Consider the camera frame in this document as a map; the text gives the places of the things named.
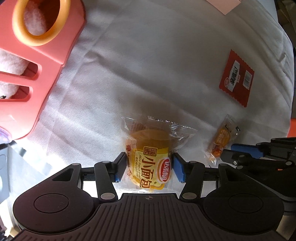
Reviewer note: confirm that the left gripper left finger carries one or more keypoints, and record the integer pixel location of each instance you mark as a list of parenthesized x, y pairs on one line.
[(107, 173)]

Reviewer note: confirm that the red snack sachet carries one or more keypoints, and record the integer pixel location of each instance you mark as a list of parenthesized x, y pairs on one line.
[(237, 79)]

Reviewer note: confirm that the small orange snack sachet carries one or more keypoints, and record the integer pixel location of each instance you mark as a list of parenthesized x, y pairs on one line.
[(224, 136)]

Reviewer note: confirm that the yellow mini bread packet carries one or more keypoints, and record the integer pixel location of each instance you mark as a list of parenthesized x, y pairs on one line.
[(149, 144)]

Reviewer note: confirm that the pink toy carrier basket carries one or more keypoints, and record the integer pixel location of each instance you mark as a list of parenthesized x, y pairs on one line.
[(47, 55)]

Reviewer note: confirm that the pink cardboard box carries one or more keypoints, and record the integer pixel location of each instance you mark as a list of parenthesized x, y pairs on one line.
[(224, 6)]

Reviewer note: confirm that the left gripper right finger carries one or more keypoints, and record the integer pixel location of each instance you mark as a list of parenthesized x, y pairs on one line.
[(191, 174)]

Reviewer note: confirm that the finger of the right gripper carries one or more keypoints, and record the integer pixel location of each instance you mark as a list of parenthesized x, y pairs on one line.
[(259, 169), (276, 149)]

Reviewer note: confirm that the white tablecloth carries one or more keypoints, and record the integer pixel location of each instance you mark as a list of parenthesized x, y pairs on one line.
[(163, 59)]

